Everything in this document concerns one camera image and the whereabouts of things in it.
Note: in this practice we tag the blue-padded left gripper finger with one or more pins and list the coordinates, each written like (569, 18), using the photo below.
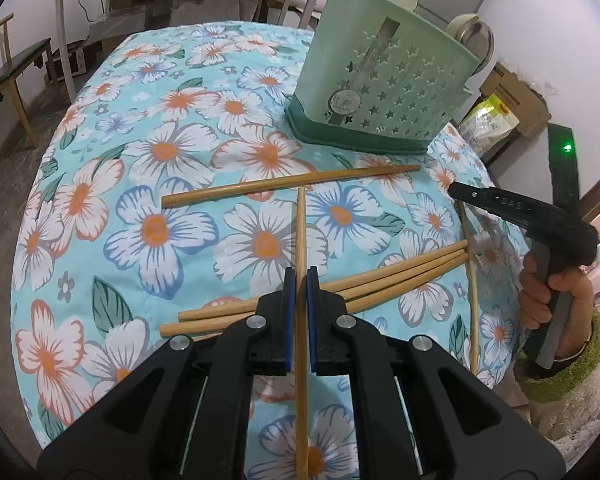
(183, 413)

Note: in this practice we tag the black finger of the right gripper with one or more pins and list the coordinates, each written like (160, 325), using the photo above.
(505, 204)

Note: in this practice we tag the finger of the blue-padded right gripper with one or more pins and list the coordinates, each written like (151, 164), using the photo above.
(350, 339)

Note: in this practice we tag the wooden chopstick bundle bottom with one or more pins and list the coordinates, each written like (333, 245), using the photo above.
(301, 341)

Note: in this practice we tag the metal spoon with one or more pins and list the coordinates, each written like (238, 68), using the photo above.
(480, 42)

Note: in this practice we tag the single wooden chopstick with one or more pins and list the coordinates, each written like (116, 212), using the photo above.
(181, 199)

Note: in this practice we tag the white rice paddle spoon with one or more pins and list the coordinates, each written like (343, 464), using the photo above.
(459, 27)

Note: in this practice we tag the green fuzzy sleeve forearm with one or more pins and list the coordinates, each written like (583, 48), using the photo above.
(565, 406)

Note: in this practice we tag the yellow green rice bag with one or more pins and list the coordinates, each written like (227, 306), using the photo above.
(489, 122)

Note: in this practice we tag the green plastic utensil holder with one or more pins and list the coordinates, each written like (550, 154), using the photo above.
(378, 79)

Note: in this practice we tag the floral blue tablecloth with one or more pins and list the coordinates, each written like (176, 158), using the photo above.
(152, 273)

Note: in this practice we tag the grey cushion under desk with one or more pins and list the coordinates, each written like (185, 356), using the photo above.
(193, 12)

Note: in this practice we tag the cardboard box by wall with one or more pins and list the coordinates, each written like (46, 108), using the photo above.
(527, 105)

